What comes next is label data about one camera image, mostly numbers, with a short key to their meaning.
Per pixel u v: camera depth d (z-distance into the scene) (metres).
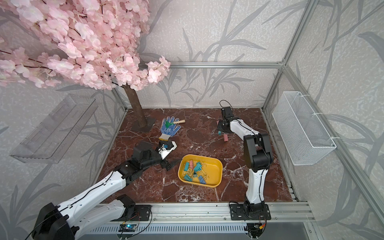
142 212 0.74
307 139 0.59
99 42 0.44
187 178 0.82
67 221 0.39
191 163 0.89
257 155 0.53
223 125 0.75
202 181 0.82
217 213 0.75
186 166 0.88
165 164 0.67
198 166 0.86
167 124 1.11
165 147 0.64
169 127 1.08
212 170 0.88
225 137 1.02
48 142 0.64
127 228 0.71
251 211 0.65
